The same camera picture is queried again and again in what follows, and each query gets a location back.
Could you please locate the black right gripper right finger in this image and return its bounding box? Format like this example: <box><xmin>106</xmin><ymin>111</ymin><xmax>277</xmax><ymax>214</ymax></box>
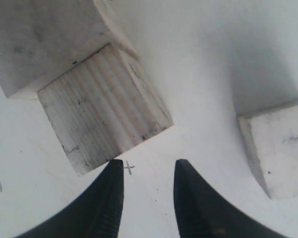
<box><xmin>173</xmin><ymin>159</ymin><xmax>282</xmax><ymax>238</ymax></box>

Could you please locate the smallest wooden cube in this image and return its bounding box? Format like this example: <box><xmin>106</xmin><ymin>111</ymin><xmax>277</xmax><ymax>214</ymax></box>
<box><xmin>238</xmin><ymin>100</ymin><xmax>298</xmax><ymax>199</ymax></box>

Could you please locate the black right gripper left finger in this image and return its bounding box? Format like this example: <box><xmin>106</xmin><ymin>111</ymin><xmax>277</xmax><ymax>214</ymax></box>
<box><xmin>20</xmin><ymin>160</ymin><xmax>124</xmax><ymax>238</ymax></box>

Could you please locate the second largest wooden cube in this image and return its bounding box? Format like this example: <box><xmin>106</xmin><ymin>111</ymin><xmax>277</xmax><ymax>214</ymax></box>
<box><xmin>38</xmin><ymin>44</ymin><xmax>173</xmax><ymax>176</ymax></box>

